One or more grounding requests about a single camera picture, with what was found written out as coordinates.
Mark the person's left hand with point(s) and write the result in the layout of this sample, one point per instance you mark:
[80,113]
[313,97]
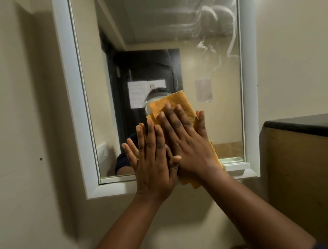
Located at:
[151,172]

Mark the person's right hand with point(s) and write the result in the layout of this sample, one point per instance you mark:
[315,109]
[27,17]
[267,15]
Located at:
[192,148]

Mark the orange cleaning cloth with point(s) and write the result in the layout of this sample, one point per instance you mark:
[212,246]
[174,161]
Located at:
[174,100]

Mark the person's left forearm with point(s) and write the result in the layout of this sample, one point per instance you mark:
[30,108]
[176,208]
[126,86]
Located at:
[130,225]

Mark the white framed mirror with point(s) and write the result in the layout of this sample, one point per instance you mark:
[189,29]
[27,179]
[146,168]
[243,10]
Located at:
[205,115]

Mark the person's right forearm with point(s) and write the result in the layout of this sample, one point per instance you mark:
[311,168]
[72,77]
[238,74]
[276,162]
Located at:
[256,213]

